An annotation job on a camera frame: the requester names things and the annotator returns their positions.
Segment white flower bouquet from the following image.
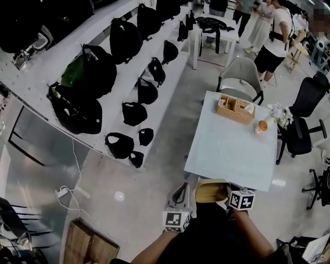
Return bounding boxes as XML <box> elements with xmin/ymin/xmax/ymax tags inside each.
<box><xmin>266</xmin><ymin>103</ymin><xmax>294</xmax><ymax>131</ymax></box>

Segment black chair with star base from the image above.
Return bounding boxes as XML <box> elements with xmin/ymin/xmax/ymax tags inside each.
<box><xmin>301</xmin><ymin>164</ymin><xmax>330</xmax><ymax>211</ymax></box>

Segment person's left forearm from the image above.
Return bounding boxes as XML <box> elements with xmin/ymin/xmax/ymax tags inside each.
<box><xmin>130</xmin><ymin>229</ymin><xmax>183</xmax><ymax>264</ymax></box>

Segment white stepped display shelf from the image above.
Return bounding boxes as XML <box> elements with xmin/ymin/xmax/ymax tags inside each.
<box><xmin>0</xmin><ymin>5</ymin><xmax>201</xmax><ymax>170</ymax></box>

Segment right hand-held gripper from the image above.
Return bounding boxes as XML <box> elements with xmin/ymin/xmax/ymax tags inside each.
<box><xmin>224</xmin><ymin>189</ymin><xmax>256</xmax><ymax>220</ymax></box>

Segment green bag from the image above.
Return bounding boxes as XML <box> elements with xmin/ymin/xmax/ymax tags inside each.
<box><xmin>60</xmin><ymin>54</ymin><xmax>86</xmax><ymax>88</ymax></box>

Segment grey upholstered chair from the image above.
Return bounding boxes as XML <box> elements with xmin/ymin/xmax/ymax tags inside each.
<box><xmin>216</xmin><ymin>56</ymin><xmax>265</xmax><ymax>106</ymax></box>

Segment black slatted chair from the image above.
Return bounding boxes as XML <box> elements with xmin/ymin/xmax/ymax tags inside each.
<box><xmin>0</xmin><ymin>197</ymin><xmax>54</xmax><ymax>264</ymax></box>

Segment black strap harness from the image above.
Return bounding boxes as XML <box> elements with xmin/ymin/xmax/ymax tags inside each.
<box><xmin>195</xmin><ymin>16</ymin><xmax>236</xmax><ymax>55</ymax></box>

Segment brown cardboard box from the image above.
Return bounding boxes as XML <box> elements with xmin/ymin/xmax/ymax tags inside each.
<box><xmin>62</xmin><ymin>218</ymin><xmax>121</xmax><ymax>264</ymax></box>

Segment white cable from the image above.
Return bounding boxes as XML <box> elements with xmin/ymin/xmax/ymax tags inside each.
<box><xmin>65</xmin><ymin>138</ymin><xmax>121</xmax><ymax>246</ymax></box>

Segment small white table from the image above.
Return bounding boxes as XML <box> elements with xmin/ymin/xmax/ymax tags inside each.
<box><xmin>189</xmin><ymin>14</ymin><xmax>239</xmax><ymax>70</ymax></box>

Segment wooden stool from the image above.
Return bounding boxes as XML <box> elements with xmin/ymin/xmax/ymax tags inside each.
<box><xmin>284</xmin><ymin>42</ymin><xmax>310</xmax><ymax>75</ymax></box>

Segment person's black clothing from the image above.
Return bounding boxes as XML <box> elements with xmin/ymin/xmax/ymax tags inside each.
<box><xmin>110</xmin><ymin>200</ymin><xmax>293</xmax><ymax>264</ymax></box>

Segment white power strip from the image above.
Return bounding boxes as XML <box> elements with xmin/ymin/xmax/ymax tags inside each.
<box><xmin>55</xmin><ymin>186</ymin><xmax>70</xmax><ymax>199</ymax></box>

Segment wicker basket organizer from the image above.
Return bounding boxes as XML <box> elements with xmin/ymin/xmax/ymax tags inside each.
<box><xmin>215</xmin><ymin>94</ymin><xmax>257</xmax><ymax>126</ymax></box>

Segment black mesh office chair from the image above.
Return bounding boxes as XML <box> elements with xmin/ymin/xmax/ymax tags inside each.
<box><xmin>275</xmin><ymin>71</ymin><xmax>330</xmax><ymax>166</ymax></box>

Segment person's right forearm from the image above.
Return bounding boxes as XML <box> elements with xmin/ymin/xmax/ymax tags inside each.
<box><xmin>232</xmin><ymin>210</ymin><xmax>276</xmax><ymax>258</ymax></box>

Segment white sheet of paper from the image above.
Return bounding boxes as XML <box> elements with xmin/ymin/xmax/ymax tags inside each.
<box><xmin>301</xmin><ymin>233</ymin><xmax>330</xmax><ymax>264</ymax></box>

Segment group of black bags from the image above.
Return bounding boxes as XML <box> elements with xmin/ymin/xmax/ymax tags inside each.
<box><xmin>0</xmin><ymin>0</ymin><xmax>197</xmax><ymax>170</ymax></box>

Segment orange cup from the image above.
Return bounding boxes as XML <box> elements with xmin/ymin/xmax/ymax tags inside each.
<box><xmin>254</xmin><ymin>120</ymin><xmax>269</xmax><ymax>135</ymax></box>

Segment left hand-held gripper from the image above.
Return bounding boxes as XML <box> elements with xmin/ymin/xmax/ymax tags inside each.
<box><xmin>162</xmin><ymin>182</ymin><xmax>193</xmax><ymax>233</ymax></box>

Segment pale blue square table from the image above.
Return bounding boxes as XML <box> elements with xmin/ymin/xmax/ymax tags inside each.
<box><xmin>184</xmin><ymin>90</ymin><xmax>281</xmax><ymax>192</ymax></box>

